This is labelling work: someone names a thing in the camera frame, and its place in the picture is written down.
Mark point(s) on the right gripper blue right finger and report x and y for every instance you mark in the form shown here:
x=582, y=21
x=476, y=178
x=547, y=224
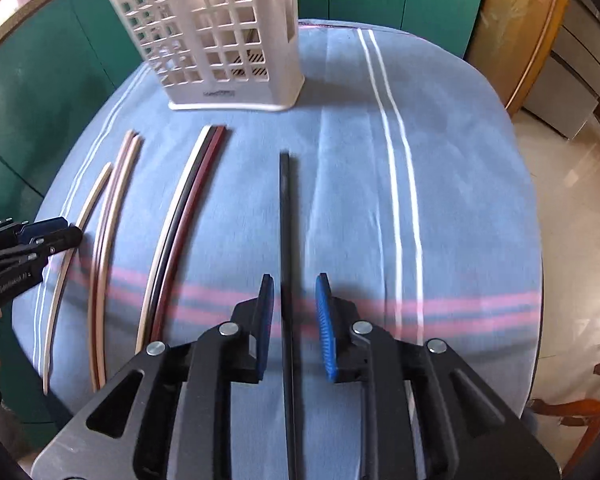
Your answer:
x=340, y=325

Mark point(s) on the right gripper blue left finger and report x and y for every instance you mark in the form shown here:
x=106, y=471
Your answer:
x=249, y=350

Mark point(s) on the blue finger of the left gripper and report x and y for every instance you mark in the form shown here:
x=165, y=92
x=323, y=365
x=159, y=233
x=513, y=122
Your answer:
x=42, y=228
x=59, y=241

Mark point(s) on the white chopstick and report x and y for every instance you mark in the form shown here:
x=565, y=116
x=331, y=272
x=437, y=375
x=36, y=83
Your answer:
x=157, y=272

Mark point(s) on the dark red chopstick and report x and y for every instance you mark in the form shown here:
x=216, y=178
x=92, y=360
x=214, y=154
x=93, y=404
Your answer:
x=183, y=228

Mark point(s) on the beige chopstick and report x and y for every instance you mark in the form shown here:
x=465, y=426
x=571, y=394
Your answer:
x=122, y=188

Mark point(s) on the dark black chopstick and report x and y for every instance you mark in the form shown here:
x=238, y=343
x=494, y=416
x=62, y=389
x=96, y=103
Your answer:
x=170, y=246

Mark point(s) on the pink chopstick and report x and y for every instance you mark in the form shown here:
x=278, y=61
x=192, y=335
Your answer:
x=96, y=290

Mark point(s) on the blue striped tablecloth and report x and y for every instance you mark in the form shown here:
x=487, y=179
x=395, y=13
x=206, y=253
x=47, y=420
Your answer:
x=409, y=193

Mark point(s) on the wooden chair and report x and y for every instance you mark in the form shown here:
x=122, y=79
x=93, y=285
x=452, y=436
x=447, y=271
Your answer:
x=565, y=403

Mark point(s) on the white plastic utensil basket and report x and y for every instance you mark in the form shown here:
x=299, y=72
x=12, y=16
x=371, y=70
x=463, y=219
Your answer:
x=219, y=54

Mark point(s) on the grey drawer cabinet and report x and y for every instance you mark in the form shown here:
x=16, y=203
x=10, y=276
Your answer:
x=567, y=89

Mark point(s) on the wooden door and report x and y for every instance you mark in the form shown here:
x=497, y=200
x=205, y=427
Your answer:
x=511, y=42

